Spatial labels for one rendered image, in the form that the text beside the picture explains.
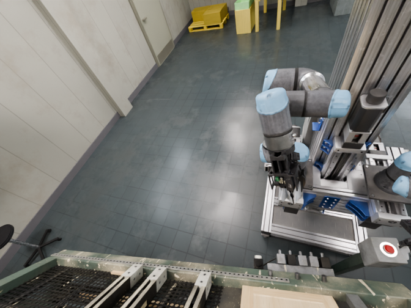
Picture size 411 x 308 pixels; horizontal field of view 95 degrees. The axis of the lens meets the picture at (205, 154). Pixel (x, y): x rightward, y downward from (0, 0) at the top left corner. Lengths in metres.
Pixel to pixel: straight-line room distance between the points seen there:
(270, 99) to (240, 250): 1.88
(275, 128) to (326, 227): 1.71
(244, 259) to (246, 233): 0.25
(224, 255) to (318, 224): 0.95
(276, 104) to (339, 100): 0.18
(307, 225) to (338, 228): 0.25
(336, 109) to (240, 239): 1.83
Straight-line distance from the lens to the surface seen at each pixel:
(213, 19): 6.68
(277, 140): 0.52
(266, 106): 0.49
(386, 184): 1.41
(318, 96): 0.61
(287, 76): 0.96
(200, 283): 1.19
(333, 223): 2.17
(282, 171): 0.56
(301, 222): 2.10
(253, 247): 2.21
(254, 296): 1.22
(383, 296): 1.38
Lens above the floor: 2.17
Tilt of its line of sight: 50 degrees down
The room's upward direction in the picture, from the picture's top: 21 degrees counter-clockwise
